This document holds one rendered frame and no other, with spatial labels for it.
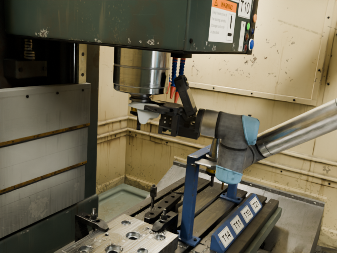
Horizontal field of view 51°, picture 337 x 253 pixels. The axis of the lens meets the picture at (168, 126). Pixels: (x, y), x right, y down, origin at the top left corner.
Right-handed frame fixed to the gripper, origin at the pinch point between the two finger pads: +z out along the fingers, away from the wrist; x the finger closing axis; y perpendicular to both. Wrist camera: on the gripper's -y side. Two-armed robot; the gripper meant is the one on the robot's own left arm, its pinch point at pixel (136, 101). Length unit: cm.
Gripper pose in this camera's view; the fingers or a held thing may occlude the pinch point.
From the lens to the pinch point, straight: 103.7
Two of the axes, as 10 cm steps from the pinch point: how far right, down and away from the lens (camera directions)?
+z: -9.5, -1.9, 2.5
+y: -1.3, 9.6, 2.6
